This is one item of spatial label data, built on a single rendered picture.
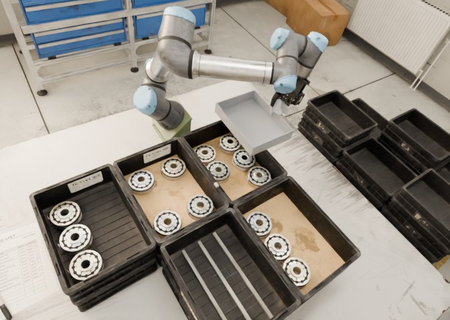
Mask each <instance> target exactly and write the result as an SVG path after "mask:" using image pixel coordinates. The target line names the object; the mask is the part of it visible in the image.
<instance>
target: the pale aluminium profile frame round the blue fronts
mask: <svg viewBox="0 0 450 320"><path fill-rule="evenodd" d="M1 2H2V4H3V6H4V9H5V12H6V14H7V16H8V19H9V22H10V24H11V26H12V29H13V32H14V34H15V36H16V39H17V42H18V44H19V47H20V51H19V53H20V54H23V56H24V58H25V61H26V62H27V65H28V67H29V69H30V72H31V74H32V76H33V79H34V81H35V84H36V86H37V89H38V91H37V95H38V96H45V95H46V94H47V93H48V92H47V90H44V89H43V86H42V84H46V83H49V82H54V81H58V80H63V79H66V78H71V77H75V76H79V75H83V74H88V73H91V72H97V71H100V70H106V69H109V68H114V67H117V66H122V65H125V64H131V65H132V68H131V72H134V73H135V72H138V71H139V69H138V68H137V62H139V61H142V60H148V59H149V58H153V57H154V55H155V52H151V53H147V54H142V55H137V54H136V51H135V50H136V49H137V48H138V46H140V45H144V44H150V43H153V42H158V40H157V35H156V36H152V37H142V39H136V40H135V38H134V30H135V28H134V26H133V24H134V20H133V15H140V14H145V13H153V12H156V11H164V10H165V9H166V8H167V7H171V6H178V7H187V6H192V5H199V4H204V3H210V12H207V13H206V16H209V20H208V21H207V20H206V19H205V26H201V27H200V26H197V27H195V30H194V33H197V34H198V35H199V36H200V37H201V38H202V39H203V41H200V42H194V43H192V49H193V48H198V47H202V46H206V48H207V50H204V52H205V53H206V54H211V53H212V51H211V50H209V49H211V45H212V33H213V26H214V14H215V8H216V0H183V1H175V2H171V3H163V4H158V5H150V6H146V7H138V8H133V6H132V3H131V0H125V3H124V4H123V9H125V10H120V11H113V12H108V13H100V14H95V15H87V16H82V17H74V18H70V19H62V20H57V21H50V22H45V23H38V24H33V25H27V23H26V21H25V19H18V20H17V18H16V16H15V12H14V10H13V7H12V5H11V4H12V3H19V1H18V0H1ZM131 8H133V9H131ZM122 17H127V18H126V19H125V25H126V24H127V27H126V33H127V31H128V33H127V41H126V42H119V43H115V44H113V45H109V46H103V47H99V48H93V49H89V50H84V51H80V52H74V53H70V54H64V55H60V56H50V57H48V58H44V59H40V60H34V61H33V60H32V58H31V55H30V52H29V50H32V49H35V46H34V45H30V46H27V44H26V42H32V41H33V40H32V38H31V36H30V35H29V36H24V35H23V34H27V33H35V32H39V31H46V30H51V29H58V28H62V27H69V26H73V25H81V24H85V23H93V22H97V21H105V20H110V19H117V18H122ZM22 25H24V26H22ZM204 31H207V32H208V33H207V35H206V34H205V33H204ZM121 49H123V50H124V52H125V53H126V55H128V57H127V58H124V59H121V60H115V61H112V62H107V63H103V64H98V65H94V66H89V67H85V68H80V69H77V70H71V71H68V72H62V73H59V74H54V75H51V76H45V77H44V76H40V75H39V74H38V73H37V72H38V70H39V68H41V66H47V65H50V64H56V63H60V62H65V61H69V60H75V59H78V58H84V57H88V56H93V55H97V54H103V53H107V52H112V51H116V50H121Z"/></svg>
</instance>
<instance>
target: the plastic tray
mask: <svg viewBox="0 0 450 320"><path fill-rule="evenodd" d="M215 113H216V114H217V115H218V116H219V117H220V119H221V120H222V122H223V123H224V124H225V125H226V126H227V127H228V129H229V130H230V131H231V133H232V134H233V135H234V136H235V137H236V139H237V140H238V141H239V142H240V144H241V145H242V146H243V147H244V148H245V150H246V151H247V152H248V154H249V155H250V156H253V155H256V154H257V153H260V152H262V151H264V150H266V149H269V148H271V147H274V146H275V145H278V144H280V143H283V142H285V141H287V140H289V139H291V137H292V134H293V131H294V130H293V129H292V128H291V127H290V126H289V125H288V124H287V123H286V122H285V121H284V120H283V119H282V118H281V116H280V115H278V114H276V113H275V112H274V113H273V115H272V116H271V115H270V105H269V104H268V103H267V102H266V100H265V99H264V98H263V97H262V96H261V95H260V94H259V93H258V92H257V91H256V90H252V91H250V92H246V93H244V94H240V95H238V96H234V97H232V98H228V99H226V100H222V101H220V102H216V105H215Z"/></svg>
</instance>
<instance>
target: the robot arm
mask: <svg viewBox="0 0 450 320"><path fill-rule="evenodd" d="M195 26H196V18H195V15H194V14H193V13H192V12H191V11H189V10H188V9H186V8H183V7H178V6H171V7H167V8H166V9H165V10H164V13H163V19H162V22H161V27H160V29H159V32H158V35H157V40H158V44H157V49H156V52H155V55H154V57H153V58H149V59H148V60H147V61H146V64H145V67H144V74H143V80H142V84H141V87H139V88H138V89H137V91H136V92H135V94H134V97H133V102H134V105H135V108H136V109H137V110H138V111H140V112H141V113H143V114H145V115H147V116H149V117H151V118H152V119H154V120H156V121H157V123H158V124H159V126H160V127H161V128H163V129H165V130H168V131H169V130H173V129H175V128H177V127H178V126H179V125H180V124H181V122H182V120H183V117H184V109H183V106H182V105H181V104H180V103H178V102H176V101H174V100H168V99H166V98H165V95H166V90H167V83H168V80H169V78H170V77H171V73H173V74H175V75H177V76H180V77H182V78H187V79H195V78H196V77H203V78H215V79H222V80H234V81H241V82H253V83H259V84H271V85H273V86H274V90H275V91H276V92H275V94H274V95H273V97H272V99H271V104H270V115H271V116H272V115H273V113H274V112H275V113H276V114H278V115H281V114H282V113H285V114H287V113H288V111H289V110H288V108H287V106H289V105H290V104H293V105H294V106H295V105H297V104H298V105H299V104H300V102H301V101H302V99H303V97H304V96H305V94H304V93H303V90H304V88H305V87H306V85H309V83H310V81H309V80H308V79H307V78H308V77H309V75H310V73H311V72H312V70H313V69H314V67H315V65H316V63H317V62H318V60H319V59H320V57H321V55H322V53H324V50H325V48H326V47H327V44H328V40H327V38H326V37H325V36H323V35H321V34H320V33H317V32H314V31H312V32H310V34H309V35H308V36H304V35H301V34H298V33H295V32H293V31H290V30H288V29H283V28H278V29H276V30H275V31H274V33H273V35H272V37H271V42H270V45H271V48H272V49H274V50H275V51H277V57H276V62H266V61H259V60H247V59H240V58H228V57H222V56H210V55H203V54H199V53H198V52H197V51H195V50H192V42H193V38H194V30H195ZM301 97H302V99H301ZM300 99H301V100H300ZM299 101H300V102H299Z"/></svg>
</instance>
